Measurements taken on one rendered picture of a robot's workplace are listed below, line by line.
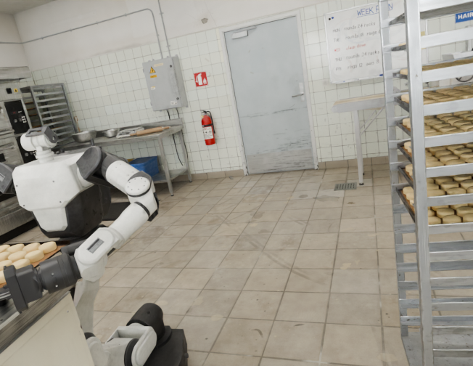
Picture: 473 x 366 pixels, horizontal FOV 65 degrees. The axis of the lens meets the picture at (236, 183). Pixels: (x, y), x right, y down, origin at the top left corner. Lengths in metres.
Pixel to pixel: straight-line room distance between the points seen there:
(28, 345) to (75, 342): 0.19
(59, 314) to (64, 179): 0.46
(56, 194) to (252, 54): 4.21
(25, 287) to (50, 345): 0.29
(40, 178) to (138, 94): 4.69
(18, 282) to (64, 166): 0.51
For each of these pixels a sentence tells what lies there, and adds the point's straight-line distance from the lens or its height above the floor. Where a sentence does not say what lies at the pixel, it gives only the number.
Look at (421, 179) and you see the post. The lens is 1.18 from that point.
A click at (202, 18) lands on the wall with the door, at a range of 5.57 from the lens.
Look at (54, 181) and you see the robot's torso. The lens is 1.47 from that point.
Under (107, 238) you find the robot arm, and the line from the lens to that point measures 1.10.
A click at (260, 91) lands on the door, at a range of 5.35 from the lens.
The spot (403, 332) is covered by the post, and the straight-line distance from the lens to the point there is 2.00.
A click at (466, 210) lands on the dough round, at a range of 1.40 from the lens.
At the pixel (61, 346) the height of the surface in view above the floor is 0.71.
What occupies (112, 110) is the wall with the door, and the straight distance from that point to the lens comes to 6.40.
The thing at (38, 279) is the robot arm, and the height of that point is 1.01.
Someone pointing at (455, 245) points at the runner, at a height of 0.60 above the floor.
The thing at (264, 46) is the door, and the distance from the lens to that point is 5.31.
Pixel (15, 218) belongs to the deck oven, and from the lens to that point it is 5.42.
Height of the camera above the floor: 1.41
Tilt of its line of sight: 15 degrees down
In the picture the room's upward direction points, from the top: 10 degrees counter-clockwise
